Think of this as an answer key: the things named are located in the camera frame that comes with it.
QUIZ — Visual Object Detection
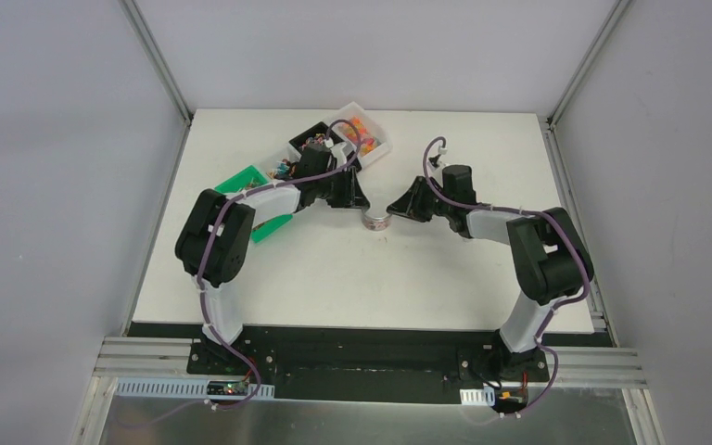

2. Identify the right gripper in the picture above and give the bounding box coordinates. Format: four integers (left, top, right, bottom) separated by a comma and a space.
388, 177, 453, 223

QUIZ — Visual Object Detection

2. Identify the clear plastic jar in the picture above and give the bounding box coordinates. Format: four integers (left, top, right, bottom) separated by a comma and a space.
362, 213, 392, 232

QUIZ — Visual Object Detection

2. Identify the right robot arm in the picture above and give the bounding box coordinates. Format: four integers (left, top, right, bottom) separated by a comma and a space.
387, 164, 594, 380

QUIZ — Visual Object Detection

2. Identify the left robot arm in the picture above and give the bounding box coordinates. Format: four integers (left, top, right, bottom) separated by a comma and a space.
174, 143, 369, 375

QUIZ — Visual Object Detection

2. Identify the black lollipop bin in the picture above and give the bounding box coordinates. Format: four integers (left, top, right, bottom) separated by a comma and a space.
288, 121, 362, 172

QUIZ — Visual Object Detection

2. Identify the white lollipop bin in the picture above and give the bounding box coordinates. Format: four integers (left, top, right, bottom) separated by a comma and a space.
258, 154, 298, 181

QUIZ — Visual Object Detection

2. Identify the white gummy bin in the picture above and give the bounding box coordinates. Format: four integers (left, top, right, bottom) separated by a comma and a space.
324, 102, 393, 169

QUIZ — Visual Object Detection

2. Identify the green candy bin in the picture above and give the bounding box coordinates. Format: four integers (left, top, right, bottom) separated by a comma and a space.
214, 166, 292, 244

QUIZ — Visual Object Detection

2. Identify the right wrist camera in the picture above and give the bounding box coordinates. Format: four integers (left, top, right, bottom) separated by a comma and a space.
426, 146, 448, 174

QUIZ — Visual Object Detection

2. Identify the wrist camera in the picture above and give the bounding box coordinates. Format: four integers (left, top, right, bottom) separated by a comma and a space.
426, 146, 448, 174
324, 138, 358, 172

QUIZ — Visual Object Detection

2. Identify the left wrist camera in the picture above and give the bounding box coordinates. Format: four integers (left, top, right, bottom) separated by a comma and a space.
324, 138, 358, 172

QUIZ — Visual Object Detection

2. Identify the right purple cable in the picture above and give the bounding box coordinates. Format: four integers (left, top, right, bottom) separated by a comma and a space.
423, 135, 593, 419

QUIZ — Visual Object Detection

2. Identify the purple cable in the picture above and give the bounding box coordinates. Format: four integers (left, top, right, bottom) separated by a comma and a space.
196, 119, 364, 413
423, 135, 593, 419

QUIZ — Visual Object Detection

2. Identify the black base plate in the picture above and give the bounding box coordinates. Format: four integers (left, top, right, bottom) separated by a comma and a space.
186, 325, 552, 404

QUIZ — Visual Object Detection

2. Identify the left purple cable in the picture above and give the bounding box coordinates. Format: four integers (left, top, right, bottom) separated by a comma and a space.
196, 119, 364, 413

